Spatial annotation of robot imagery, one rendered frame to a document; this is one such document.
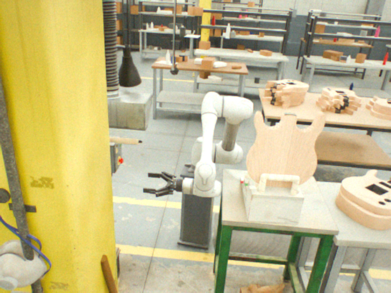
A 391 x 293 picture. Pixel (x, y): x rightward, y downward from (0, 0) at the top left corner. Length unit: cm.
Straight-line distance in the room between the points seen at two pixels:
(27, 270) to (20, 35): 48
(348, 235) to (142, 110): 126
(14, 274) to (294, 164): 134
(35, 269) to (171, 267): 213
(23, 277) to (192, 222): 221
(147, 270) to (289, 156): 160
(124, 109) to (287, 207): 97
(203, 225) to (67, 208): 226
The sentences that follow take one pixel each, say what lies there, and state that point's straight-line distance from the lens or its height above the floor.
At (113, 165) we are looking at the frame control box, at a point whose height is 98.
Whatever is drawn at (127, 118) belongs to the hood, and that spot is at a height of 144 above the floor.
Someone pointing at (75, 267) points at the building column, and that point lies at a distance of 84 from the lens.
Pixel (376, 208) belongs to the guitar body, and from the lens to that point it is 210.
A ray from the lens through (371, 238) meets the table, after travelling 208.
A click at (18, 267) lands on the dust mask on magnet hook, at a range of 84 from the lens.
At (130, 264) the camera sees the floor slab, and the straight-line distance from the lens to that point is 294.
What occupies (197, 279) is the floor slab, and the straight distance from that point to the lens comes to 282.
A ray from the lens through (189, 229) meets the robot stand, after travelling 299.
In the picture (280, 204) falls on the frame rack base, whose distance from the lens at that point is 184.
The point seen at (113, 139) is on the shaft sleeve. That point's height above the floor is 126.
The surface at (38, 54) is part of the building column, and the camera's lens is 63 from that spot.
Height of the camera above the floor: 205
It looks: 25 degrees down
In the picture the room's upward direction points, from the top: 4 degrees clockwise
